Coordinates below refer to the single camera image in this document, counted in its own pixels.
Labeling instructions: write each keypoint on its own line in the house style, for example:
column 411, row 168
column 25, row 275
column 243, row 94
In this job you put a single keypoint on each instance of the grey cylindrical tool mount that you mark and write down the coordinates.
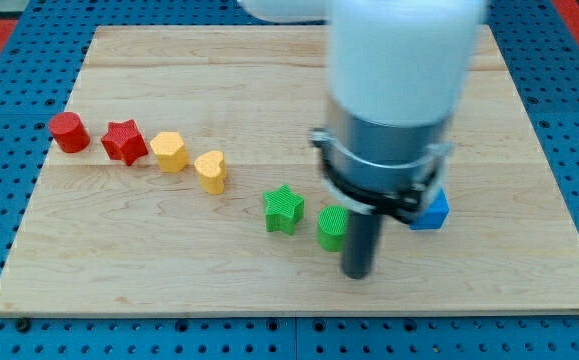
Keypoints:
column 382, row 169

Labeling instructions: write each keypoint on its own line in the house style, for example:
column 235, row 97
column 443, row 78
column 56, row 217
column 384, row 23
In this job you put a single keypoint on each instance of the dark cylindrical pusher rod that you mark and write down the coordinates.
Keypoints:
column 360, row 244

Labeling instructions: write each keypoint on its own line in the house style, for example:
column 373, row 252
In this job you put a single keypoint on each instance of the blue cube block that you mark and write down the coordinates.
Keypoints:
column 435, row 215

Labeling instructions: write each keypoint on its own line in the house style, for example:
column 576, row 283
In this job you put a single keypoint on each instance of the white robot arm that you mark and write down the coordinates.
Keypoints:
column 396, row 69

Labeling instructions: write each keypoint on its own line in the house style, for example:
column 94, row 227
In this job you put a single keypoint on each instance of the green cylinder block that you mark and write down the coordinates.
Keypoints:
column 332, row 223

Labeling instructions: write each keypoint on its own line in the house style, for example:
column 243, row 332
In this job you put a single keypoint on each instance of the green star block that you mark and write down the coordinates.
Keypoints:
column 283, row 210

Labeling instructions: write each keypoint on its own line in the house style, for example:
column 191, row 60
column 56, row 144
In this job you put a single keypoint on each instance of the light wooden board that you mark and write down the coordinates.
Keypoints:
column 100, row 239

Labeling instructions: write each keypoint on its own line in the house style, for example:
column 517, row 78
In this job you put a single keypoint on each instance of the yellow heart block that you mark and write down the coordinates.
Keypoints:
column 211, row 171

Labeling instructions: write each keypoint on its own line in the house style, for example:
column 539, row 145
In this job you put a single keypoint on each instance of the yellow pentagon block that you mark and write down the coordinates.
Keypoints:
column 170, row 151

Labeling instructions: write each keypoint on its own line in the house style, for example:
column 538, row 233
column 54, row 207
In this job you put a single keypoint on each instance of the red star block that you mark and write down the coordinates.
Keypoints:
column 124, row 142

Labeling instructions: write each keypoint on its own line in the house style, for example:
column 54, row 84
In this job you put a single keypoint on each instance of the red cylinder block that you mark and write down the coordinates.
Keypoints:
column 69, row 132

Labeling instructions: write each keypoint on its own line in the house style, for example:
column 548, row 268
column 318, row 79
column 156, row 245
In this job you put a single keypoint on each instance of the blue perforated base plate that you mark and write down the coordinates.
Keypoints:
column 38, row 68

